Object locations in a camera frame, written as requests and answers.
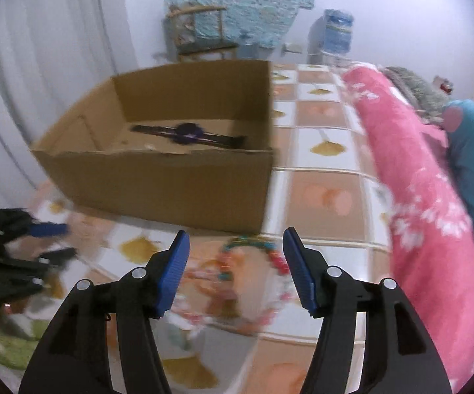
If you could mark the pink floral blanket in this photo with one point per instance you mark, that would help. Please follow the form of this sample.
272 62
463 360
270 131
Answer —
417 172

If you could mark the white curtain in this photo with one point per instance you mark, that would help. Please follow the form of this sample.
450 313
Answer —
35 69

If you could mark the wooden chair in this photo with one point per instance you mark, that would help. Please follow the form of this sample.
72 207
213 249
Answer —
204 47

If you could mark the blue water jug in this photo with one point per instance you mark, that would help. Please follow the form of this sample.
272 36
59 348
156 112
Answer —
337 33

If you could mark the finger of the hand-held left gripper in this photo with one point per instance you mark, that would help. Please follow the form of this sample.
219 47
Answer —
50 230
58 256

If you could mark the small red white object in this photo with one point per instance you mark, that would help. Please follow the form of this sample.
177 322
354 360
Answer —
444 84

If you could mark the green fluffy cloth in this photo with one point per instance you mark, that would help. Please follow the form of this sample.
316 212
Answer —
2 344

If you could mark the grey knitted pillow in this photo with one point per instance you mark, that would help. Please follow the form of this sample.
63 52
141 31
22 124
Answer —
413 86

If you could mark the blue patterned cloth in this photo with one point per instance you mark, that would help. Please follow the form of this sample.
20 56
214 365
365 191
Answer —
253 4

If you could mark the white wall socket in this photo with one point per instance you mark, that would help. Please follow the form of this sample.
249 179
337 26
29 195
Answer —
291 47

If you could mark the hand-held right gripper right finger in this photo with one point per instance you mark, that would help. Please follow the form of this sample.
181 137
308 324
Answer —
300 273

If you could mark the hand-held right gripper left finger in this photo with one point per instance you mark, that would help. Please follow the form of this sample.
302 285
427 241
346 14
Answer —
173 273

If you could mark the dark blue smart watch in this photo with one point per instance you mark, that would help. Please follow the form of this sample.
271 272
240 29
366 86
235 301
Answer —
187 133

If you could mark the brown cardboard box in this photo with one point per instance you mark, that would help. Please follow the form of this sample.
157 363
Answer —
159 188

